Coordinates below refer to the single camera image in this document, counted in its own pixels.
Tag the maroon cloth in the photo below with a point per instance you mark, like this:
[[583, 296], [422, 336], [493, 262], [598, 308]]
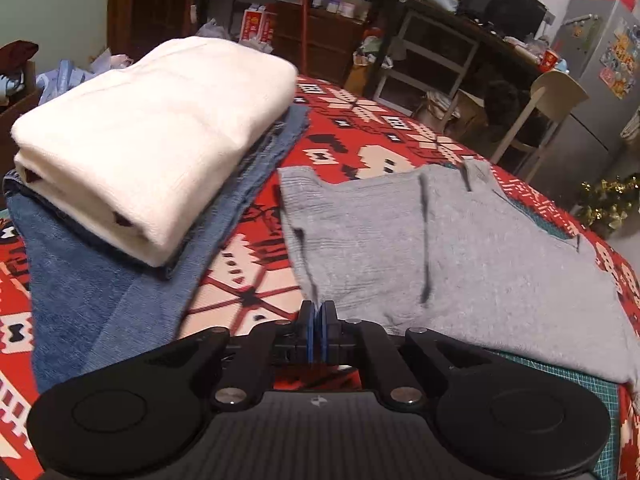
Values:
[[17, 52]]

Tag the brown wooden drawer cabinet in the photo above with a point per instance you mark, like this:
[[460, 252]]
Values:
[[325, 45]]

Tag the light blue folded cloth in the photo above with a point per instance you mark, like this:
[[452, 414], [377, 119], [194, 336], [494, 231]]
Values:
[[435, 0]]

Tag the folded blue towel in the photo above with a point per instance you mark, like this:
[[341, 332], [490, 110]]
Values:
[[100, 300]]

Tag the beige plastic chair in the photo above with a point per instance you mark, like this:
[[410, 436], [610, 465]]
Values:
[[560, 95]]

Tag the grey sweater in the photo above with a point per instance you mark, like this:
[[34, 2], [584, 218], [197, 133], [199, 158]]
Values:
[[475, 260]]

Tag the wooden door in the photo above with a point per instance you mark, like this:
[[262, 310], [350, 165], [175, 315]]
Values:
[[150, 5]]

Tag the small Christmas tree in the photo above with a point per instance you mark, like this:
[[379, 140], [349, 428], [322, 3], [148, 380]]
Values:
[[610, 205]]

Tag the white folded towel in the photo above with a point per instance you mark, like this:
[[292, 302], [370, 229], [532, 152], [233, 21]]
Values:
[[150, 135]]

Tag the colourful fridge magnets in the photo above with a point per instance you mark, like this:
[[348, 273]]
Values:
[[620, 65]]

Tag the green cutting mat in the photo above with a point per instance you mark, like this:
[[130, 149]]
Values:
[[600, 410]]

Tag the red cardboard box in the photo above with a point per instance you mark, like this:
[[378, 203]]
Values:
[[255, 25]]

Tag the red paper cup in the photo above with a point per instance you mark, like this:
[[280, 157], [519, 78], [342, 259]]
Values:
[[549, 60]]

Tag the black desk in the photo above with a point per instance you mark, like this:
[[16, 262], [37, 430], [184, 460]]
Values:
[[470, 32]]

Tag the grey refrigerator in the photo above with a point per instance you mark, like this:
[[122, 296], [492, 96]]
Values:
[[585, 135]]

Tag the white plastic bag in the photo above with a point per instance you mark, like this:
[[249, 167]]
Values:
[[215, 32]]

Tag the blue striped cloth pile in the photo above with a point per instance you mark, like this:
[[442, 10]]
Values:
[[70, 80]]

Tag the red patterned blanket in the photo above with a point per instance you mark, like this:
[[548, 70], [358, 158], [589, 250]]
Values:
[[350, 125]]

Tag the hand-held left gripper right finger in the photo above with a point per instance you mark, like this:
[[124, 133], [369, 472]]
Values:
[[327, 332]]

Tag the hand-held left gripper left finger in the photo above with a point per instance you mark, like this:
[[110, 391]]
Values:
[[307, 332]]

